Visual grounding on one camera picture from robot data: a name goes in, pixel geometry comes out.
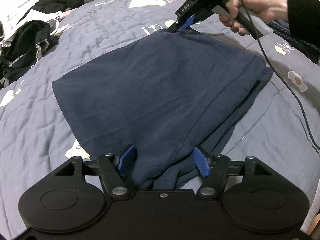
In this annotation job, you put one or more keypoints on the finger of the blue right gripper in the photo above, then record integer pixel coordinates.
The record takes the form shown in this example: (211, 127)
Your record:
(188, 23)

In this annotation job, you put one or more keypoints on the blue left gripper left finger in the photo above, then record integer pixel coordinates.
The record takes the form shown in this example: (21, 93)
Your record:
(126, 160)

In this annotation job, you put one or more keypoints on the black sleeve forearm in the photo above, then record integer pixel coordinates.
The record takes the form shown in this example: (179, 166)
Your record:
(303, 18)

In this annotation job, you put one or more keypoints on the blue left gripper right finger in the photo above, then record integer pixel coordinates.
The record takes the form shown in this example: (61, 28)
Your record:
(201, 160)

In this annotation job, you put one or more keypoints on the person's right hand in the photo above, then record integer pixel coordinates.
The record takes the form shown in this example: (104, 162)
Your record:
(267, 10)

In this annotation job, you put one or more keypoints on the navy blue t-shirt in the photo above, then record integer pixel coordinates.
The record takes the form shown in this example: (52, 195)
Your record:
(165, 93)

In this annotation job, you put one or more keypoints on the black jacket on bed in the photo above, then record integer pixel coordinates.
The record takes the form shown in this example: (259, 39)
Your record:
(51, 6)

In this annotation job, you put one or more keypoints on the black and white clothes pile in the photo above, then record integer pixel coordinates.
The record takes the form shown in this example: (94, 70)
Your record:
(27, 43)

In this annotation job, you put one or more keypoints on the stack of folded clothes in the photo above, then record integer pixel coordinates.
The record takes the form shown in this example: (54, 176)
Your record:
(281, 28)

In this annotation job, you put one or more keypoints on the grey blue patterned quilt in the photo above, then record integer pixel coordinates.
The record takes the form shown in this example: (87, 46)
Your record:
(35, 137)

